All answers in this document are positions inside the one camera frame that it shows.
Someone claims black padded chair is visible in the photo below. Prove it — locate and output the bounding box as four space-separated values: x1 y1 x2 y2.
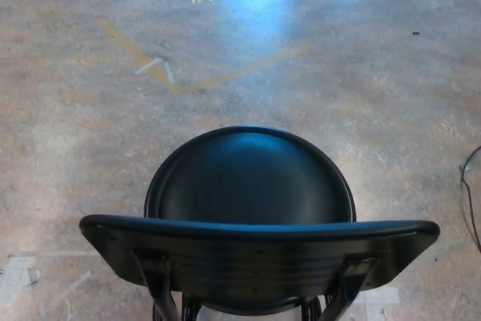
78 125 441 321

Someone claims black floor cable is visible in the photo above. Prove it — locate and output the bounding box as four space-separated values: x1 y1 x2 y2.
458 144 481 253

